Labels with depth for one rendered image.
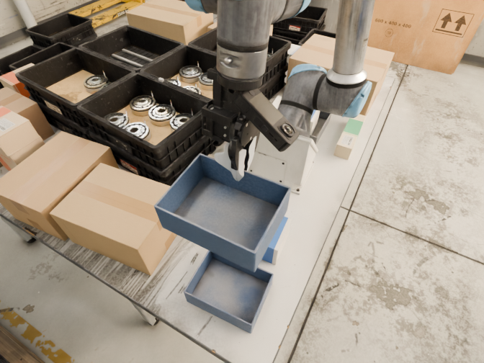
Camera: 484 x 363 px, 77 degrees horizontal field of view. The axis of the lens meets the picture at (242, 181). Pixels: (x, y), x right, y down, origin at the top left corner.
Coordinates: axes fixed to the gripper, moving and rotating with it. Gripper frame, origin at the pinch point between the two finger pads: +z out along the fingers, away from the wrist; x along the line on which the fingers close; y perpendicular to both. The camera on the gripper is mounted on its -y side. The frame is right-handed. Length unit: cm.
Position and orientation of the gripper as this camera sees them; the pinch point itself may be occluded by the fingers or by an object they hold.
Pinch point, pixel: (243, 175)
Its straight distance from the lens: 59.8
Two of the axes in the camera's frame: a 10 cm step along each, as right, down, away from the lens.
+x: -5.0, 5.5, -6.7
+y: -8.6, -3.8, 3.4
